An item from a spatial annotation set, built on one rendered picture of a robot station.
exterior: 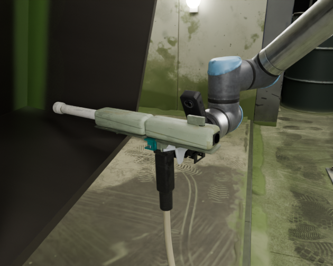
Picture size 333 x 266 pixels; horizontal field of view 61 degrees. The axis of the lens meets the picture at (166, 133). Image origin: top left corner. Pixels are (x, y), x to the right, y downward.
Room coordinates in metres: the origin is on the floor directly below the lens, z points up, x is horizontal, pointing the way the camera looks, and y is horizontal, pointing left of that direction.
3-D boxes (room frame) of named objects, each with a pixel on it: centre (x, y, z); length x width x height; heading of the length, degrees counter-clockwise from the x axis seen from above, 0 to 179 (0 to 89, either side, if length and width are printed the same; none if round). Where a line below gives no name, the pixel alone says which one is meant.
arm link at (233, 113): (0.79, -0.16, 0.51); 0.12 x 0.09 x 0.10; 145
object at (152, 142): (0.55, 0.02, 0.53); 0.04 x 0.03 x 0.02; 144
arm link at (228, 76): (0.81, -0.17, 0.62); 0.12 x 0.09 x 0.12; 122
